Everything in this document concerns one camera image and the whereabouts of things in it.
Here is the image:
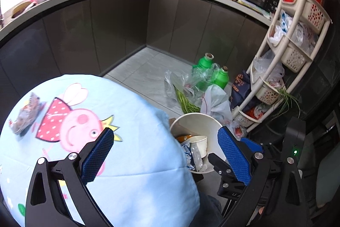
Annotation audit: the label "wooden bowl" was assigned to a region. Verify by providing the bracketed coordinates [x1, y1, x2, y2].
[12, 1, 34, 19]

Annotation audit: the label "person's leg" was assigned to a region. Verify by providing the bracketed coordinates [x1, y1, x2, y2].
[198, 191, 224, 227]

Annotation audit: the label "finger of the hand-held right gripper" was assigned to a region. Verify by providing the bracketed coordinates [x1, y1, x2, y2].
[208, 153, 239, 185]
[240, 137, 264, 155]

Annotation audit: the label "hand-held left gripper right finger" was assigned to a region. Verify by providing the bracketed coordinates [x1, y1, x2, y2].
[217, 126, 311, 227]

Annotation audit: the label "translucent white plastic bag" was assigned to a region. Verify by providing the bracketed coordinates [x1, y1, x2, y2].
[252, 50, 285, 84]

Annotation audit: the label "green onion stalks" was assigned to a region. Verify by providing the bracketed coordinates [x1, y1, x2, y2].
[276, 86, 301, 119]

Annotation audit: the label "green beans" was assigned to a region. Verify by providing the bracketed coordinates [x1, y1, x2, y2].
[174, 84, 201, 114]

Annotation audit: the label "dark kitchen counter cabinets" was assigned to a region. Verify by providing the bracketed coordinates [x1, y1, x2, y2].
[0, 0, 272, 90]

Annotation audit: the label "blue white plastic bag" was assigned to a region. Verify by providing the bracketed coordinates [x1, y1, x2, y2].
[268, 11, 293, 44]

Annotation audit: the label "crumpled clear plastic bag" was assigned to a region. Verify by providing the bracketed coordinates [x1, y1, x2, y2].
[292, 22, 320, 55]

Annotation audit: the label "green plastic bottle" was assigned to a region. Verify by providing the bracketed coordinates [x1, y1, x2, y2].
[197, 54, 215, 72]
[212, 66, 230, 90]

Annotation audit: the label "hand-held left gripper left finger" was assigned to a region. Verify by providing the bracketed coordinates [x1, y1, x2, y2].
[25, 127, 115, 227]

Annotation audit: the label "blue cartoon tablecloth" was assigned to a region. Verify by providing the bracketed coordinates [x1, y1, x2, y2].
[0, 74, 200, 227]

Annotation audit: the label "beige storage rack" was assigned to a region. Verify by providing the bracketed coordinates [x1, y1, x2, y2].
[231, 0, 332, 132]

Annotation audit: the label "small paper cup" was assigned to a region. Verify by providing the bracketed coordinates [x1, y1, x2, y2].
[189, 136, 208, 159]

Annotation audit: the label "small grey printed wrapper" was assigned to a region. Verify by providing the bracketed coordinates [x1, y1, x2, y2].
[9, 92, 47, 136]

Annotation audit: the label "blue white wrapper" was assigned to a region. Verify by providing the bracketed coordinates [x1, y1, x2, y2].
[181, 142, 204, 172]

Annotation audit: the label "dark blue orange bag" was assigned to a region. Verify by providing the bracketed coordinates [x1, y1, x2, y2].
[230, 70, 252, 108]

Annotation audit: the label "white paper bucket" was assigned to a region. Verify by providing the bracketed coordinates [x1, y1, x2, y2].
[169, 112, 224, 174]

